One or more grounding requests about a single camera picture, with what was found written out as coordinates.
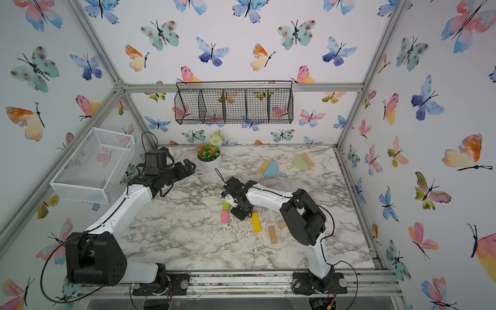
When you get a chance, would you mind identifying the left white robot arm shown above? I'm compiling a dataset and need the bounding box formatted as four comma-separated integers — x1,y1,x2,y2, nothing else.
65,147,196,296

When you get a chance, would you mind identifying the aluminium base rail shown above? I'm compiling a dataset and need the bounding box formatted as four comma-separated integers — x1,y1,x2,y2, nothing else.
77,270,404,299

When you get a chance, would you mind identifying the yellow block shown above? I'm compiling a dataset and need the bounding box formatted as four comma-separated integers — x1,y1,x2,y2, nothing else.
251,213,262,233

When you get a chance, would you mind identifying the white pot with plant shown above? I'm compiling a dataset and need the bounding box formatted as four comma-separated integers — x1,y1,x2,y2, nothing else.
197,130,224,172

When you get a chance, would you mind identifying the black wire wall basket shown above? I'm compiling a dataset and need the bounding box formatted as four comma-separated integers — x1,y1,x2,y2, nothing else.
173,80,294,125

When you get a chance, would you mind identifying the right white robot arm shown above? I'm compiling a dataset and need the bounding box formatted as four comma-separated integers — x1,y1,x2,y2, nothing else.
221,177,347,296

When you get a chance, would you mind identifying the pink block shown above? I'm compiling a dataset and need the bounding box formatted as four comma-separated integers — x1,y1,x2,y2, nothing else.
222,210,229,225

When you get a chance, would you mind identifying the white mesh wall basket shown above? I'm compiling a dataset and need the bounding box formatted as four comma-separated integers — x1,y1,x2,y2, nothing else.
50,127,135,204

